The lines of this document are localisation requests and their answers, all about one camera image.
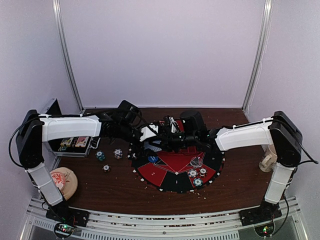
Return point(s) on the blue orange poker chip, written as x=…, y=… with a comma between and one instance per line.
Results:
x=192, y=173

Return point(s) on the blue small blind button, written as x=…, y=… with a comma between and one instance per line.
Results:
x=153, y=159

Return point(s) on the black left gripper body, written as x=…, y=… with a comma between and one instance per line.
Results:
x=136, y=149

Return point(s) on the aluminium poker case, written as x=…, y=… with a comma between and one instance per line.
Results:
x=53, y=108

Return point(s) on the brown red chip stack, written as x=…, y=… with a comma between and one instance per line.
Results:
x=106, y=168

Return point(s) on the round red black poker mat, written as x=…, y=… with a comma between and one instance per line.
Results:
x=170, y=172

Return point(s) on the aluminium front rail base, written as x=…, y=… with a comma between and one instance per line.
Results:
x=223, y=225

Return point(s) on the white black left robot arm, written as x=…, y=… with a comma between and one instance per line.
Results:
x=39, y=128

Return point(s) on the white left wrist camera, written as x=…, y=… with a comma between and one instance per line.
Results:
x=148, y=132

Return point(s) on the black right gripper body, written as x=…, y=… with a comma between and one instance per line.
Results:
x=173, y=143

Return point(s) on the yellow playing card box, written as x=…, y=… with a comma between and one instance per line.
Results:
x=65, y=143

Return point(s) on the left aluminium frame post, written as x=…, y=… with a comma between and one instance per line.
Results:
x=65, y=53

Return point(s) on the green blue chip stack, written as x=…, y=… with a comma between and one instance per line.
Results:
x=100, y=155

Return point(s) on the red playing card box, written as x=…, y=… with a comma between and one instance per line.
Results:
x=82, y=141

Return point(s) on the brown white poker chip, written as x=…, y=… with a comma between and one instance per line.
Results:
x=203, y=172

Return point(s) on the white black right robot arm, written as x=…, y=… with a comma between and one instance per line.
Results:
x=277, y=130

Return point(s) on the green blue poker chip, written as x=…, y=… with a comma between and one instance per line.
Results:
x=197, y=182

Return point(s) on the aluminium frame post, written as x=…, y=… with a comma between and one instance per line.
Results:
x=65, y=53
x=257, y=64

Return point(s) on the right aluminium frame post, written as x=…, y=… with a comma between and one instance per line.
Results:
x=257, y=64

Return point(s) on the clear dealer button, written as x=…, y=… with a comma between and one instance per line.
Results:
x=196, y=162

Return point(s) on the beige ceramic mug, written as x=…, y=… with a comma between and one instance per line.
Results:
x=269, y=159

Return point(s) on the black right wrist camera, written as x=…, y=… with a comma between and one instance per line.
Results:
x=192, y=121

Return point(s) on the beige red patterned bowl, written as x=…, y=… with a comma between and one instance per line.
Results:
x=66, y=181

